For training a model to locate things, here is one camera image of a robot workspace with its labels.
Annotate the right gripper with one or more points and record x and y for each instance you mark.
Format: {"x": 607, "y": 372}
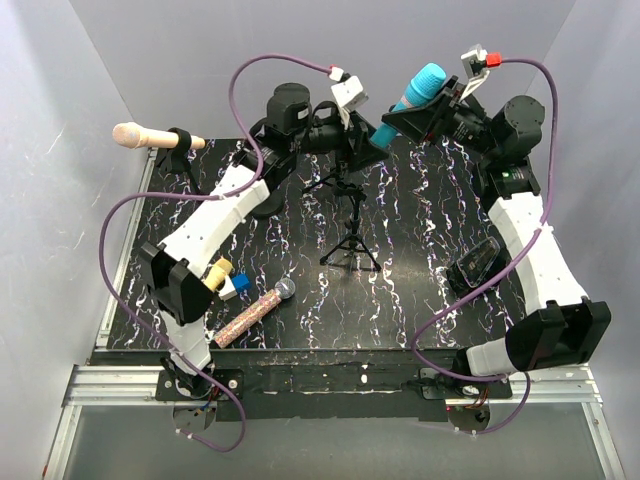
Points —
{"x": 415, "y": 123}

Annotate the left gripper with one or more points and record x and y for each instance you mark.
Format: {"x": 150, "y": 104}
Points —
{"x": 367, "y": 153}

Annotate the cyan blue microphone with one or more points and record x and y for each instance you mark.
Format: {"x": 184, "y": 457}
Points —
{"x": 421, "y": 90}

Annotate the black tripod shock-mount stand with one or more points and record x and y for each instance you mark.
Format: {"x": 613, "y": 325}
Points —
{"x": 336, "y": 180}

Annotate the black round-base mic stand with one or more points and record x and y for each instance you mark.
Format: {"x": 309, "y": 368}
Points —
{"x": 270, "y": 207}

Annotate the glitter rhinestone microphone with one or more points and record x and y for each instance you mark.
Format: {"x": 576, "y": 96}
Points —
{"x": 284, "y": 289}

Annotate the cream yellow microphone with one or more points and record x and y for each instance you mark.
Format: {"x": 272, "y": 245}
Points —
{"x": 218, "y": 273}

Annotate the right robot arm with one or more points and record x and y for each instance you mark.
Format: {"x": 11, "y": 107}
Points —
{"x": 562, "y": 325}

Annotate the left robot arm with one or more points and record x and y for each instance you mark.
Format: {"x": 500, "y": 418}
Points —
{"x": 177, "y": 271}

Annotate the pink microphone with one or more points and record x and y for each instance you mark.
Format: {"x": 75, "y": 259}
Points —
{"x": 133, "y": 136}

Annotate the blue and white block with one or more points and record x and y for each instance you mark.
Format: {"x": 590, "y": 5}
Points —
{"x": 233, "y": 286}

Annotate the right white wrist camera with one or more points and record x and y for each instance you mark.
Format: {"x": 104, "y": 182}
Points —
{"x": 474, "y": 62}

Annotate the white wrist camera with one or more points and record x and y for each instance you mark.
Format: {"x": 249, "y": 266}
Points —
{"x": 348, "y": 95}
{"x": 474, "y": 62}

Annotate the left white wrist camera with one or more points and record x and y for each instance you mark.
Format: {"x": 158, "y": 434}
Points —
{"x": 348, "y": 95}

